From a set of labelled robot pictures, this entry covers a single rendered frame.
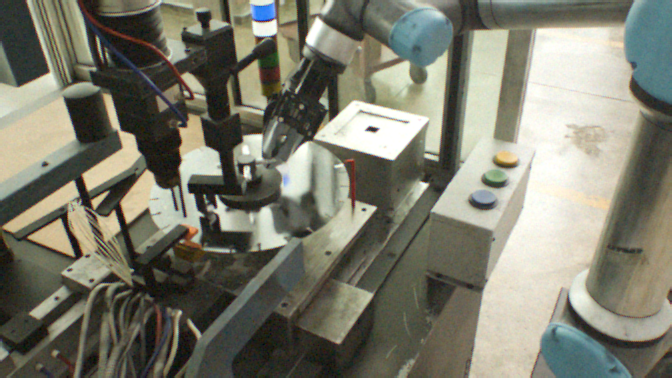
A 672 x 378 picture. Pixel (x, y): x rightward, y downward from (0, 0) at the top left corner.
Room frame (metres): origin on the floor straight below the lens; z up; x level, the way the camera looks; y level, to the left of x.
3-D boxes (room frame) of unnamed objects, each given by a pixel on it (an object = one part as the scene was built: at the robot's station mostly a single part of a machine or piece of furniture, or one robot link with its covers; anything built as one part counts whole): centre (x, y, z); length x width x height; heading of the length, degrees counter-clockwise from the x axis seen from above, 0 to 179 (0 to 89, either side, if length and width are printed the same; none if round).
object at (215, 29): (0.72, 0.15, 1.17); 0.06 x 0.05 x 0.20; 140
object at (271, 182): (0.80, 0.14, 0.96); 0.11 x 0.11 x 0.03
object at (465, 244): (0.87, -0.28, 0.82); 0.28 x 0.11 x 0.15; 149
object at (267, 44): (0.74, 0.11, 1.21); 0.08 x 0.06 x 0.03; 149
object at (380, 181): (1.05, -0.08, 0.82); 0.18 x 0.18 x 0.15; 59
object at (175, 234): (0.63, 0.24, 0.95); 0.10 x 0.03 x 0.07; 149
